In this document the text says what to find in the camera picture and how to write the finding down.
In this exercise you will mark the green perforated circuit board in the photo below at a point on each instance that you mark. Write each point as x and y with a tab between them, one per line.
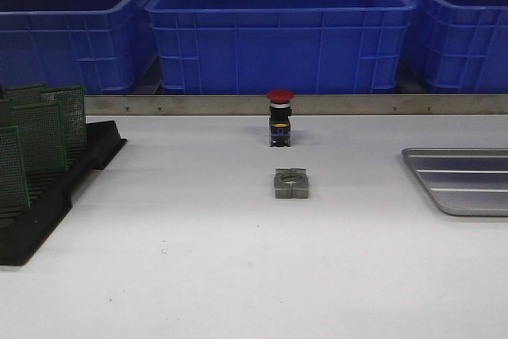
14	188

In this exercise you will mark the silver metal tray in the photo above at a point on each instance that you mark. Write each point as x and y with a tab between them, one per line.
462	181

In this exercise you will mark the black slotted board rack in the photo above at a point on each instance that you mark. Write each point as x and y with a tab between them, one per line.
24	230

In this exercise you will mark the red emergency stop button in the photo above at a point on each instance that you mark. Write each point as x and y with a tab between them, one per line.
279	120

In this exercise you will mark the centre blue plastic bin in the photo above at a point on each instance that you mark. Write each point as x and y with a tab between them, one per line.
238	47

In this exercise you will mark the blue plastic bin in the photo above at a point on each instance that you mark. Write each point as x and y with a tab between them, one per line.
106	46
458	46
238	47

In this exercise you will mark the left blue plastic bin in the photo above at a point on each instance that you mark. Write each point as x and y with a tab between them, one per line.
106	46

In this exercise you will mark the right blue plastic bin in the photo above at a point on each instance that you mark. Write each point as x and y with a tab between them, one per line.
458	46

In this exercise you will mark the grey square metal mount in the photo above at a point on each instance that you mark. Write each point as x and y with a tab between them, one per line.
291	183

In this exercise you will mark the metal table edge rail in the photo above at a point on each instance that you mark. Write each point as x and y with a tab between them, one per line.
314	105

